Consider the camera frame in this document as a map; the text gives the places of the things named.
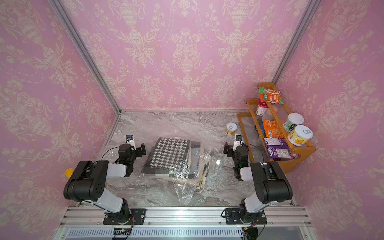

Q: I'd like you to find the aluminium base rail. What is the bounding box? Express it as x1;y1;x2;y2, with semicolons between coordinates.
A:
54;206;317;240

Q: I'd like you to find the cream fuzzy scarf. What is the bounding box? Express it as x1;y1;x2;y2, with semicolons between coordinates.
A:
157;148;212;192

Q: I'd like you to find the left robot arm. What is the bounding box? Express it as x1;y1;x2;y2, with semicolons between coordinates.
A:
64;143;146;227

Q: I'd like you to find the yellow white can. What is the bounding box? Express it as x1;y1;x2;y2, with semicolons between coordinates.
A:
288;125;314;146

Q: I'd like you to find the green orange snack packet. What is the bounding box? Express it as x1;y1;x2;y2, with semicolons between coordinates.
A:
259;87;284;105

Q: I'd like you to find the pink lid white jar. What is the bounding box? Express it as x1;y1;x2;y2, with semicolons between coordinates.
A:
256;99;269;116

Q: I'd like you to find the yellow orange bottle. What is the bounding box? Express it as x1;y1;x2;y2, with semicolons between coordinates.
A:
64;168;74;179

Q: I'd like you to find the grey black checked scarf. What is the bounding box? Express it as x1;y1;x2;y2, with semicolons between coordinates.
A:
169;141;201;179

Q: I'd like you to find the purple snack packet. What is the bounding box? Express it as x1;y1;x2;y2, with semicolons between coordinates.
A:
264;138;294;160

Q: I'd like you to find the green white can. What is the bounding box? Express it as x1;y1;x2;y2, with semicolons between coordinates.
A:
283;113;305;132

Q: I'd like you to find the wooden two-tier rack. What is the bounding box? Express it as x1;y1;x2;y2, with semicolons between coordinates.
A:
238;84;316;174

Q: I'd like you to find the clear plastic vacuum bag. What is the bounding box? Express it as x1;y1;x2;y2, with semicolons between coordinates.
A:
98;131;238;206

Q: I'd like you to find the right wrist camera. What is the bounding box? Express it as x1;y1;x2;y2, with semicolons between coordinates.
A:
233;135;243;151

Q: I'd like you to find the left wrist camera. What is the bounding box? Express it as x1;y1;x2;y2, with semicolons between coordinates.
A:
126;135;136;149

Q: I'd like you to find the black white houndstooth scarf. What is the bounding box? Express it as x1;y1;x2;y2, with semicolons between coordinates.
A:
143;138;189;175

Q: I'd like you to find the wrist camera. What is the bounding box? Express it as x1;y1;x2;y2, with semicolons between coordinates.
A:
126;135;136;149
233;135;243;151

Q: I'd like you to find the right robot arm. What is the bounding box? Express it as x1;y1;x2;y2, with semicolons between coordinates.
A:
222;143;293;227

